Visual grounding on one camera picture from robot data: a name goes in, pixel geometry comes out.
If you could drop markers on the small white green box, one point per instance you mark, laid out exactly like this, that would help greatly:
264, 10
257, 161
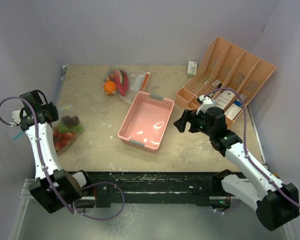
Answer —
192, 68

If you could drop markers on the orange desk organizer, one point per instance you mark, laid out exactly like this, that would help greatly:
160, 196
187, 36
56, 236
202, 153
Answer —
224, 68

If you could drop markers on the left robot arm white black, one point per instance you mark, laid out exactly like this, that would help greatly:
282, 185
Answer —
54, 187

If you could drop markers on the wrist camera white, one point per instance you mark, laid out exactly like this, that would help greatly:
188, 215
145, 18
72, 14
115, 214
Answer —
205, 103
16, 116

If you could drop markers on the pink plastic basket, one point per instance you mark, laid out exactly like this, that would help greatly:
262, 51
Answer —
146, 121

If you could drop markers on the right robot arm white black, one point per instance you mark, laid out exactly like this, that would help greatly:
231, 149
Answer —
274, 202

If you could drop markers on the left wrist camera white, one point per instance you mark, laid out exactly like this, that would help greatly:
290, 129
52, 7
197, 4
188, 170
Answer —
16, 116

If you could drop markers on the zip bag with fake fruit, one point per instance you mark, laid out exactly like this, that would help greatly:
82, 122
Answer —
67, 128

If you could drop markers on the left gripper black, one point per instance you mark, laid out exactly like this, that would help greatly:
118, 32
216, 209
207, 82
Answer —
52, 110

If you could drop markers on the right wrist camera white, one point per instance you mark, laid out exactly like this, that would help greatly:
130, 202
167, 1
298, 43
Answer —
205, 103

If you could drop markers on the white medicine box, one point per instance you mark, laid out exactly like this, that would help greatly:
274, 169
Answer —
233, 111

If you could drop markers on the zip bag with orange watermelon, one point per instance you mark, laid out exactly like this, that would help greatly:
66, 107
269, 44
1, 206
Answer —
124, 85

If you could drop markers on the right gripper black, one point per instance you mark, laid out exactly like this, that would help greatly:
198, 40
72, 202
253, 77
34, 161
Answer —
191, 117

